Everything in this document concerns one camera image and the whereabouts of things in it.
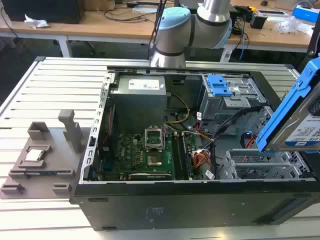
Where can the black PC case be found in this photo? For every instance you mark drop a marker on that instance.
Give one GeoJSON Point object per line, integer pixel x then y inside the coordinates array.
{"type": "Point", "coordinates": [175, 207]}

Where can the clear plastic bag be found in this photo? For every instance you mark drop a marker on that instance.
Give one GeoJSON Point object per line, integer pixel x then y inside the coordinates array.
{"type": "Point", "coordinates": [292, 25]}

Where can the metal drive cage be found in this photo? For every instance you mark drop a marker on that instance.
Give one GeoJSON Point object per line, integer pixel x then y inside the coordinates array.
{"type": "Point", "coordinates": [225, 110]}

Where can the CPU socket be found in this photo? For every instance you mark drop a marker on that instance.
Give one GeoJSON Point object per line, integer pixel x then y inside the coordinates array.
{"type": "Point", "coordinates": [154, 160]}

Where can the green motherboard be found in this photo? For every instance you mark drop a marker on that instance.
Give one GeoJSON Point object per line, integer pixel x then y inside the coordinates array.
{"type": "Point", "coordinates": [130, 150]}

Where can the silver CPU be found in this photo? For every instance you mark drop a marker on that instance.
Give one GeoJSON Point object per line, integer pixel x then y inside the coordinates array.
{"type": "Point", "coordinates": [34, 155]}

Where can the metal disk bay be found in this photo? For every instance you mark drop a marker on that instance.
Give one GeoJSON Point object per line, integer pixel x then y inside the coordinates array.
{"type": "Point", "coordinates": [250, 165]}

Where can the hard disk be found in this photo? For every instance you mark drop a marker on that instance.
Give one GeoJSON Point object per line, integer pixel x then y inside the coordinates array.
{"type": "Point", "coordinates": [277, 122]}

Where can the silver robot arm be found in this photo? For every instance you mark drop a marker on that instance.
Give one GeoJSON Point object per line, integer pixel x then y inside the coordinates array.
{"type": "Point", "coordinates": [172, 32]}

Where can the wooden desk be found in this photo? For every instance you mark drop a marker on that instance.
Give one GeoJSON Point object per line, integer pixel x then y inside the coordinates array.
{"type": "Point", "coordinates": [100, 27]}

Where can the large black box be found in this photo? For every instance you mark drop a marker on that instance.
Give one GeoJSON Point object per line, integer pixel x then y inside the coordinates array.
{"type": "Point", "coordinates": [42, 10]}

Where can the black RAM slot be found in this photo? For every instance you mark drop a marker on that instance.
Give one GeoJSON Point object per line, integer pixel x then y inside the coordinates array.
{"type": "Point", "coordinates": [180, 160]}
{"type": "Point", "coordinates": [176, 155]}
{"type": "Point", "coordinates": [186, 160]}
{"type": "Point", "coordinates": [189, 165]}

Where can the blue drive cage latch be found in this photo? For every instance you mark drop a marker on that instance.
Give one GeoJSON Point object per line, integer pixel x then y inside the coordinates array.
{"type": "Point", "coordinates": [218, 86]}

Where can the small black device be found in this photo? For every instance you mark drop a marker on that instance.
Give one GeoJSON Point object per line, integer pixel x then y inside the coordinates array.
{"type": "Point", "coordinates": [258, 21]}

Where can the grey parts rack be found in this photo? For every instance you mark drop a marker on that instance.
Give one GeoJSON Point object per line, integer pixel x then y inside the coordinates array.
{"type": "Point", "coordinates": [42, 175]}

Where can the blue cardboard box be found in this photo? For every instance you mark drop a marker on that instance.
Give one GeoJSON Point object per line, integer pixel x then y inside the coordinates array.
{"type": "Point", "coordinates": [306, 13]}

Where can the black graphics card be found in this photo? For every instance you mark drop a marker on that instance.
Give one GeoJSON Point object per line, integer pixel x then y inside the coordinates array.
{"type": "Point", "coordinates": [150, 176]}

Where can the crumpled white paper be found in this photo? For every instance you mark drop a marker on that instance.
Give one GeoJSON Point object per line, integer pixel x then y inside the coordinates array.
{"type": "Point", "coordinates": [35, 22]}

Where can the grey power supply unit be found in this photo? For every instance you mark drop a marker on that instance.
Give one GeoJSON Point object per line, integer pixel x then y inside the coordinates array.
{"type": "Point", "coordinates": [140, 100]}

